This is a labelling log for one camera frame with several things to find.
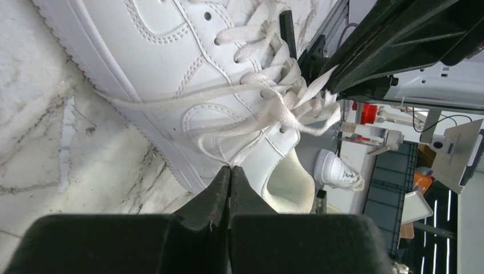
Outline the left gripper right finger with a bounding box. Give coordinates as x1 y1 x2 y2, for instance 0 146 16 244
228 167 392 273

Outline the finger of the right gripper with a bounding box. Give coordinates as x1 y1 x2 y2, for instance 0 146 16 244
325 0 483 94

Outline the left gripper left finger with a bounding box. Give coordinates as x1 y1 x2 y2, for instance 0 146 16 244
5 167 231 273

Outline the white sneaker shoe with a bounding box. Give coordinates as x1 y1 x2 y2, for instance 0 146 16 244
35 1 340 213

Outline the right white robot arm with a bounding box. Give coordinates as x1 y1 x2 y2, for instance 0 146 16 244
321 0 483 114

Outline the red clamp fixture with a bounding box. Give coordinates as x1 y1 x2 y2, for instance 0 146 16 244
352 102 378 124

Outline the black yellow highlighter marker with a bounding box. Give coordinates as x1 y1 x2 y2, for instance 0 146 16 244
279 10 297 59

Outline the dark green storage crate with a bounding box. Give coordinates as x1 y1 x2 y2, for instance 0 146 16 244
364 142 418 259

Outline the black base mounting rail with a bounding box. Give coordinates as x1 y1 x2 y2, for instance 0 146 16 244
297 35 328 86

